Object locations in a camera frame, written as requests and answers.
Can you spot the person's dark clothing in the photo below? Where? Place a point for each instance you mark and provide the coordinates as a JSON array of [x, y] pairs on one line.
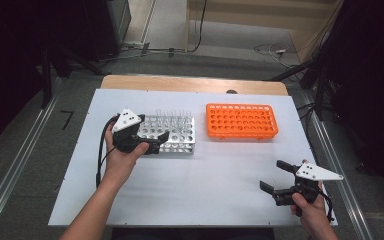
[[193, 235]]

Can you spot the orange plastic test tube rack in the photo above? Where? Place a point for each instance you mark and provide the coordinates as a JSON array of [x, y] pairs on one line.
[[241, 121]]

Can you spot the person's left hand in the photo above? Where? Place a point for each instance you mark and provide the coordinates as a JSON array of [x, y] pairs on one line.
[[120, 165]]

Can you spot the dark curtain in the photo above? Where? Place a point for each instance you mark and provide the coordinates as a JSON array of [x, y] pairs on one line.
[[373, 66], [6, 66]]

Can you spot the wooden table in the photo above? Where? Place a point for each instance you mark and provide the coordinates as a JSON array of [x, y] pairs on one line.
[[180, 83]]

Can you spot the metal floor rail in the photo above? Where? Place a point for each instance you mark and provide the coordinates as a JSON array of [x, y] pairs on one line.
[[346, 200], [16, 166]]

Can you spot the dark round table grommet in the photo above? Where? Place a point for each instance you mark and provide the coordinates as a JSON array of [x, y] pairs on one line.
[[231, 91]]

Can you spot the person's right hand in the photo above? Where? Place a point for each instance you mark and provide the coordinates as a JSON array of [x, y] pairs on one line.
[[313, 215]]

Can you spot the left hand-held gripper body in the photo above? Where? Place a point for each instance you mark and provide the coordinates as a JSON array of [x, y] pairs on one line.
[[126, 120]]

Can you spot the dark cabinet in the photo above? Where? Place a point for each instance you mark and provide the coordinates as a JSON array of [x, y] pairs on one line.
[[118, 20]]

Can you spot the white board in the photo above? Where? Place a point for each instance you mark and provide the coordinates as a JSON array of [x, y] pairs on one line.
[[200, 186]]

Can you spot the black metal stand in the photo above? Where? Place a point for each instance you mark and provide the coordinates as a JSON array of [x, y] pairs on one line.
[[320, 90], [46, 76]]

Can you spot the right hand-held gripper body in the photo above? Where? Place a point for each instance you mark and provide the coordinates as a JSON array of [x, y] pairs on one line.
[[316, 172]]

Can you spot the silver metal test tube rack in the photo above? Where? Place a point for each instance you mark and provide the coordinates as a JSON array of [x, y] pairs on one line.
[[180, 136]]

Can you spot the light wooden frame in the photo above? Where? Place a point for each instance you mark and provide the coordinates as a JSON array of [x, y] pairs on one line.
[[246, 22]]

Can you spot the power strip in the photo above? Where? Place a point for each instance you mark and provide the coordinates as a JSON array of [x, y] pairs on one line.
[[135, 45]]

